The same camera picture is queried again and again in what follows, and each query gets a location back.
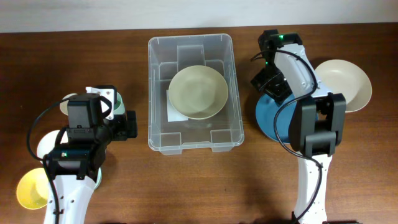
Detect mint green cup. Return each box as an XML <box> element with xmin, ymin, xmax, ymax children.
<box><xmin>113</xmin><ymin>92</ymin><xmax>126</xmax><ymax>115</ymax></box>

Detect dark blue bowl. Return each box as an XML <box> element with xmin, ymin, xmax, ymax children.
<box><xmin>256</xmin><ymin>94</ymin><xmax>305</xmax><ymax>144</ymax></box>

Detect beige bowl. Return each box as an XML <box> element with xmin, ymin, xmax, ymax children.
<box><xmin>315</xmin><ymin>59</ymin><xmax>373</xmax><ymax>113</ymax></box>

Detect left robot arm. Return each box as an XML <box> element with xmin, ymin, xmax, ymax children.
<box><xmin>43</xmin><ymin>109</ymin><xmax>137</xmax><ymax>223</ymax></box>

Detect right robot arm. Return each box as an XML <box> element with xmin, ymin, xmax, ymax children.
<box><xmin>251</xmin><ymin>29</ymin><xmax>346</xmax><ymax>223</ymax></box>

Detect white label in bin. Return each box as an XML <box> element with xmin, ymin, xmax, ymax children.
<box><xmin>166</xmin><ymin>90</ymin><xmax>188</xmax><ymax>122</ymax></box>

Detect mint green small bowl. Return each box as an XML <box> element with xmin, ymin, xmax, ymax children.
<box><xmin>94</xmin><ymin>168</ymin><xmax>103</xmax><ymax>190</ymax></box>

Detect cream cup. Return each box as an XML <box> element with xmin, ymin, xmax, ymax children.
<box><xmin>60</xmin><ymin>93</ymin><xmax>76</xmax><ymax>115</ymax></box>

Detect clear plastic storage bin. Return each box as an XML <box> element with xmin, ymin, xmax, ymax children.
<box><xmin>148</xmin><ymin>34</ymin><xmax>244</xmax><ymax>155</ymax></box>

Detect white small bowl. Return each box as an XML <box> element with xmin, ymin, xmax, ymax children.
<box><xmin>37</xmin><ymin>130</ymin><xmax>60</xmax><ymax>159</ymax></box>

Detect yellow small bowl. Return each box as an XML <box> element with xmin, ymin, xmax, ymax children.
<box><xmin>16</xmin><ymin>168</ymin><xmax>49</xmax><ymax>210</ymax></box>

